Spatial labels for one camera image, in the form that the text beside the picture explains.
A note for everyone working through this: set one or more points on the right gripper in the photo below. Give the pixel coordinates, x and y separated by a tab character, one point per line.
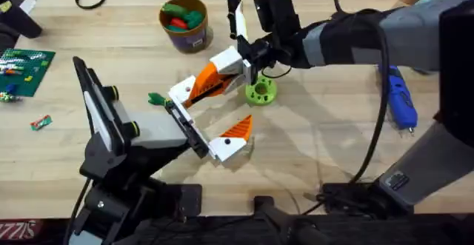
281	50

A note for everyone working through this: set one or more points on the black mount post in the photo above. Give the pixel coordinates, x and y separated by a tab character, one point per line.
274	215

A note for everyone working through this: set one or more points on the green disc with holes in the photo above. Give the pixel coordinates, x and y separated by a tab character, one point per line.
255	97

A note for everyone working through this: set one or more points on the green board with blocks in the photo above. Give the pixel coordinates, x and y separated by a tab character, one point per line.
29	74

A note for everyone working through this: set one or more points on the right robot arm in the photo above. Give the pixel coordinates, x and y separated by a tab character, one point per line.
411	26

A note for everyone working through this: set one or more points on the black bulky object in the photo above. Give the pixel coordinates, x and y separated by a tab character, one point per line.
18	24

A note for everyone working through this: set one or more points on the small red green toy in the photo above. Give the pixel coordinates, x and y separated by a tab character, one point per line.
40	123

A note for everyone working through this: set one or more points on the black rail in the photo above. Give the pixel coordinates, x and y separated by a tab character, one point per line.
222	234

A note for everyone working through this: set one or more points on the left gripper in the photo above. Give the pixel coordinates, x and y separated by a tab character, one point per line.
159	128

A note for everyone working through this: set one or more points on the orange ribbed wedge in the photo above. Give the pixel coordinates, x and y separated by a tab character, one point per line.
190	98

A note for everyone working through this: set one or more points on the red label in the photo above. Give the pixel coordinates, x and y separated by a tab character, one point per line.
18	229

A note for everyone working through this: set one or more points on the brown tub with toys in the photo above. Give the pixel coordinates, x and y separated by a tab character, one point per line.
185	34

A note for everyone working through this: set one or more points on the small toy block cluster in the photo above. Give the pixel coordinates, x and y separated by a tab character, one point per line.
7	97

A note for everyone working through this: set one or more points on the green toy vegetable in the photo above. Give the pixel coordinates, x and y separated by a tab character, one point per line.
157	99

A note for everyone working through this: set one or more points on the blue electric screwdriver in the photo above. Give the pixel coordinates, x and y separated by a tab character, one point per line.
401	104

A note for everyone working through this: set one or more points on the black left wrist plate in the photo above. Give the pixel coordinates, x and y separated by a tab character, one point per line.
79	71

